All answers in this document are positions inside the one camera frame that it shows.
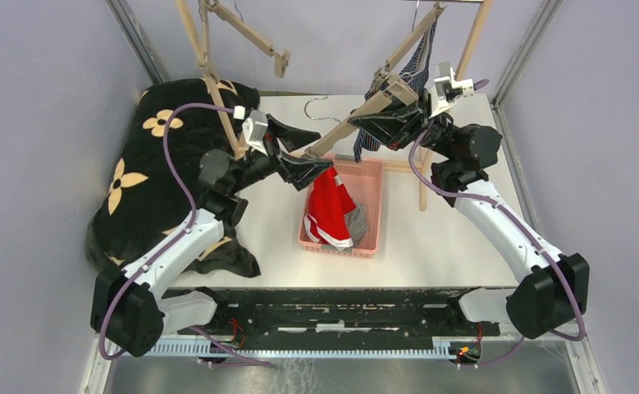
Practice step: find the empty wooden clip hanger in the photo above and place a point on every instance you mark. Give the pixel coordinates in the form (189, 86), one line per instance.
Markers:
(205, 62)

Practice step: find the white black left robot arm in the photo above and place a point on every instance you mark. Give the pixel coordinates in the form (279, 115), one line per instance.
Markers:
(130, 311)

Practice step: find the pink perforated plastic basket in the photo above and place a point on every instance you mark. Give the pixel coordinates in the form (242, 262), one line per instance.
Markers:
(364, 183)

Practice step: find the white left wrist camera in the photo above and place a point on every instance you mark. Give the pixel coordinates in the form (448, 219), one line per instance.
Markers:
(254, 129)

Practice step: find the red printed underwear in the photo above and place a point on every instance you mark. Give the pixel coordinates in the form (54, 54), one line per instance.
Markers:
(328, 204)

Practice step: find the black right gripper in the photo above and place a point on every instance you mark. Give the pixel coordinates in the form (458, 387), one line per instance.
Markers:
(396, 127)

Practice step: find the black beige flower blanket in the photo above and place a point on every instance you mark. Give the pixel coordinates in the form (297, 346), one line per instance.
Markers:
(144, 204)

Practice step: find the grey striped underwear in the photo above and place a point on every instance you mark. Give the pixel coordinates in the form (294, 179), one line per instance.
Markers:
(356, 224)

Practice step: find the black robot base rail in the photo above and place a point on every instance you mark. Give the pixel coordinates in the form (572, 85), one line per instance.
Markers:
(408, 322)

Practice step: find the wooden clip hanger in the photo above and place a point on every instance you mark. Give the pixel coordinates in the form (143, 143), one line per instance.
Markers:
(281, 60)
(205, 62)

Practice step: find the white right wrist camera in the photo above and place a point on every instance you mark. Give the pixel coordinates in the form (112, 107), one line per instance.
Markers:
(446, 90)

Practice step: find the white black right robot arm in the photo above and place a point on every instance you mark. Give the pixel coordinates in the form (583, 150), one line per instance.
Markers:
(551, 295)

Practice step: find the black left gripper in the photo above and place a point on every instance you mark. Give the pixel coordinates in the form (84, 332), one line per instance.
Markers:
(298, 171)

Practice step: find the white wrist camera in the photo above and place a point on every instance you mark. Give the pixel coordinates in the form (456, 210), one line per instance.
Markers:
(254, 129)
(446, 90)

